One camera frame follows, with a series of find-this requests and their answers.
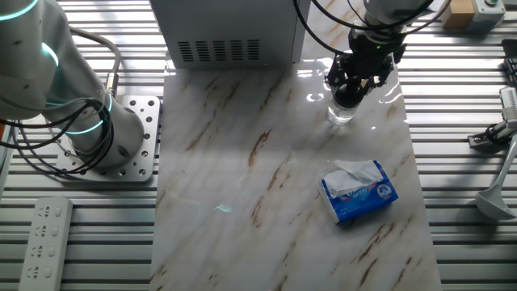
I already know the silver metal box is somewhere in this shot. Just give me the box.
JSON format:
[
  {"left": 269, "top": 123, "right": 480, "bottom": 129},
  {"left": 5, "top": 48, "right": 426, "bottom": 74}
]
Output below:
[{"left": 148, "top": 0, "right": 311, "bottom": 70}]

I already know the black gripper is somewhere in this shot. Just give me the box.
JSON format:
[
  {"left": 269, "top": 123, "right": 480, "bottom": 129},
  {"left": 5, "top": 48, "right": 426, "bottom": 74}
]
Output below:
[{"left": 325, "top": 30, "right": 407, "bottom": 96}]

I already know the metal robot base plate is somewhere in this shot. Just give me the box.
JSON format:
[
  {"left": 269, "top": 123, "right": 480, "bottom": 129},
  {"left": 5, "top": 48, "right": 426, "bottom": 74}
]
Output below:
[{"left": 55, "top": 95, "right": 162, "bottom": 183}]

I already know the black jar lid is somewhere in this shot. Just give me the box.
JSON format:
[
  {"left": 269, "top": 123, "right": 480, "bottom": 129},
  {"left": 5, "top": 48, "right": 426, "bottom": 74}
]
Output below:
[{"left": 333, "top": 78, "right": 367, "bottom": 109}]

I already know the silver depth camera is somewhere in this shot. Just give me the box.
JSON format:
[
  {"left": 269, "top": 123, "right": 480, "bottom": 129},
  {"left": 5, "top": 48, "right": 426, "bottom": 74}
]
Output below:
[{"left": 499, "top": 86, "right": 517, "bottom": 122}]

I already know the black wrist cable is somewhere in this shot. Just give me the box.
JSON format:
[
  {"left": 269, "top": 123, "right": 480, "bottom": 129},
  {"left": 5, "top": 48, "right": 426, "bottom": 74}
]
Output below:
[{"left": 292, "top": 0, "right": 453, "bottom": 56}]

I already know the white marble board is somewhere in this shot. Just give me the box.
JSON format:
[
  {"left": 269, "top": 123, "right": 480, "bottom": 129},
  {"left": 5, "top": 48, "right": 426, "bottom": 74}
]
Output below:
[{"left": 149, "top": 0, "right": 442, "bottom": 291}]

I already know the small cardboard box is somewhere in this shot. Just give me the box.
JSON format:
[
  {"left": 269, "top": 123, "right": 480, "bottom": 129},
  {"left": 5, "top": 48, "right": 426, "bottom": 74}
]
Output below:
[{"left": 440, "top": 0, "right": 477, "bottom": 29}]

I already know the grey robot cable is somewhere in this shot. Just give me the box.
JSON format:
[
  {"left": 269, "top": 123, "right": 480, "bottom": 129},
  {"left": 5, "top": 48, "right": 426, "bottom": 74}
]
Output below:
[{"left": 66, "top": 27, "right": 122, "bottom": 100}]

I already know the blue tissue pack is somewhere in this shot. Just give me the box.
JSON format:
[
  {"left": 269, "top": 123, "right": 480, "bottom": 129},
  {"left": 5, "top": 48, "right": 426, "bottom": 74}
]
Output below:
[{"left": 318, "top": 159, "right": 400, "bottom": 225}]

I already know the clear glass jar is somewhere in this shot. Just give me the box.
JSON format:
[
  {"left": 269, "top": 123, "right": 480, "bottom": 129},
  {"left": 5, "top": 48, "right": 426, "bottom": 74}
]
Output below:
[{"left": 326, "top": 95, "right": 362, "bottom": 126}]

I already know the grey emergency stop box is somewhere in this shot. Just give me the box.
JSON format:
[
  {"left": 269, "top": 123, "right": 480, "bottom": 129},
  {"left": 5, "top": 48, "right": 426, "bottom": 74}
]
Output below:
[{"left": 470, "top": 0, "right": 506, "bottom": 26}]

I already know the black base cable bundle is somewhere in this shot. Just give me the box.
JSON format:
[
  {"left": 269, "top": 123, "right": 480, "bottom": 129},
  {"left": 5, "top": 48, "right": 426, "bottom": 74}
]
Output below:
[{"left": 0, "top": 95, "right": 116, "bottom": 175}]

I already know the small metal angle bracket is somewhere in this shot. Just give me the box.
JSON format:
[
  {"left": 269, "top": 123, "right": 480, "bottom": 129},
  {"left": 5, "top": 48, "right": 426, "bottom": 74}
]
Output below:
[{"left": 467, "top": 120, "right": 517, "bottom": 154}]

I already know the white power strip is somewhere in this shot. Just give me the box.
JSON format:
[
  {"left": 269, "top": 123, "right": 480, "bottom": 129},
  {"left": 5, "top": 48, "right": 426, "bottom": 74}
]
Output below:
[{"left": 18, "top": 196, "right": 74, "bottom": 291}]

